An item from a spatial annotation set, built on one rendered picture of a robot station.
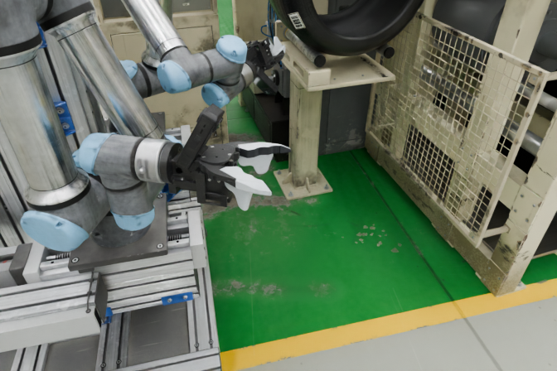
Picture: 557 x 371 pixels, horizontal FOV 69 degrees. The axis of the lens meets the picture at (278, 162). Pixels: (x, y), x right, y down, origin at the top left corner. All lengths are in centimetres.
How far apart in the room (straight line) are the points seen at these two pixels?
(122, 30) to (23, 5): 140
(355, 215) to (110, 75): 160
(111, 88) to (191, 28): 133
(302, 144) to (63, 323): 142
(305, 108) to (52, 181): 141
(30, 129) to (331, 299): 136
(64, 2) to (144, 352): 107
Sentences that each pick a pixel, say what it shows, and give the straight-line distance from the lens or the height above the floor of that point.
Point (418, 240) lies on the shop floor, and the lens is 212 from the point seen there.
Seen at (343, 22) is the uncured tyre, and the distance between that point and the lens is 180.
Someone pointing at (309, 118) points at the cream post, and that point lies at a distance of 206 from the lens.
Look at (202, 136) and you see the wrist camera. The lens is 65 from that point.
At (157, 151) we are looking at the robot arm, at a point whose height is 108.
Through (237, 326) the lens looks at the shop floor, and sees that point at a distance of 173.
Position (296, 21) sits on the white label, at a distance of 144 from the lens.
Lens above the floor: 145
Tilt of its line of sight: 35 degrees down
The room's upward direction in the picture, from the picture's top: straight up
